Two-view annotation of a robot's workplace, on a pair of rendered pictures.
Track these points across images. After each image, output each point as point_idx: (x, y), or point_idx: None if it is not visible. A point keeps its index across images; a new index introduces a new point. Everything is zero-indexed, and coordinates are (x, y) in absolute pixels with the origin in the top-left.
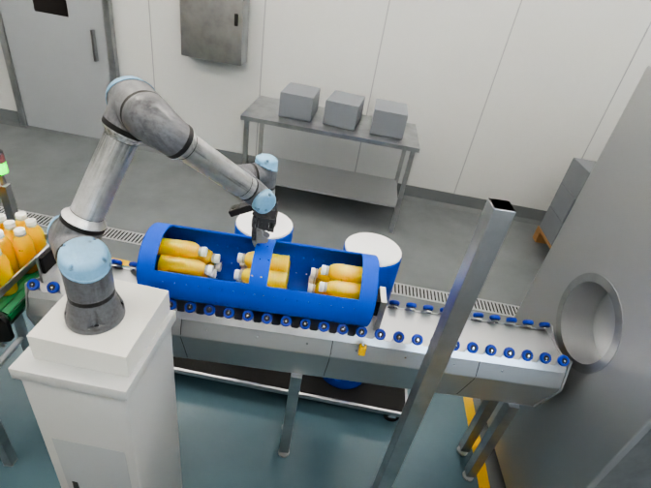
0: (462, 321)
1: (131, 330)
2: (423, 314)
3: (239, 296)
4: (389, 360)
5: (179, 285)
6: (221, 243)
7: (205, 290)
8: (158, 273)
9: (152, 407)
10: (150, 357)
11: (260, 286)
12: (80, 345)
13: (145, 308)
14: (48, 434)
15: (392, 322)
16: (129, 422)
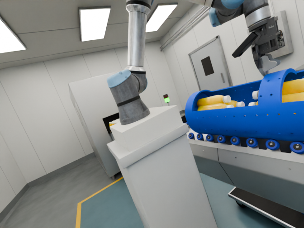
0: None
1: (139, 121)
2: None
3: (252, 120)
4: None
5: (206, 118)
6: (246, 97)
7: (223, 119)
8: (194, 112)
9: (172, 197)
10: (154, 146)
11: (272, 103)
12: (116, 128)
13: (157, 113)
14: (130, 193)
15: None
16: (137, 194)
